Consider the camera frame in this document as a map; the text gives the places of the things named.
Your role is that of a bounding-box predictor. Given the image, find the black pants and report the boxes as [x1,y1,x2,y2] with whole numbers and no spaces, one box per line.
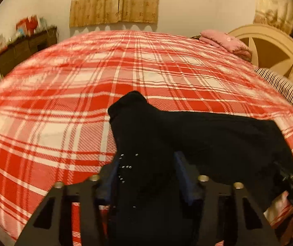
[107,91,293,245]

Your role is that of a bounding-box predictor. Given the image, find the striped pillow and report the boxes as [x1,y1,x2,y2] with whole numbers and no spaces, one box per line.
[254,67,293,106]

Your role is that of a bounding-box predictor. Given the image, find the red plaid bed cover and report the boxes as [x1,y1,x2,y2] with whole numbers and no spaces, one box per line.
[0,31,293,244]

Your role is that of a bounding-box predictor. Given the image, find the cream wooden headboard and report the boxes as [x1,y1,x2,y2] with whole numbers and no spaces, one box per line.
[229,24,293,77]

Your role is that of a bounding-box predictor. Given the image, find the pink folded blanket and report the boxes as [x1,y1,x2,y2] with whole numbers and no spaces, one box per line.
[199,30,253,62]

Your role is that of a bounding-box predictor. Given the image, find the dark wooden desk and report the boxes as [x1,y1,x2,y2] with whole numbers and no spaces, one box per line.
[0,26,58,78]

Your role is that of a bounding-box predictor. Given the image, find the white greeting card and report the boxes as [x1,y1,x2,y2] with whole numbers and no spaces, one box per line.
[0,34,7,50]

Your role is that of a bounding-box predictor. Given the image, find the red gift bag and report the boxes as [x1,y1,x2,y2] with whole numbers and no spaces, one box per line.
[16,15,38,36]

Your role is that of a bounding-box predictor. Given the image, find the beige patterned window curtain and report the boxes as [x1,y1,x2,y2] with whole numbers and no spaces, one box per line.
[69,0,159,28]

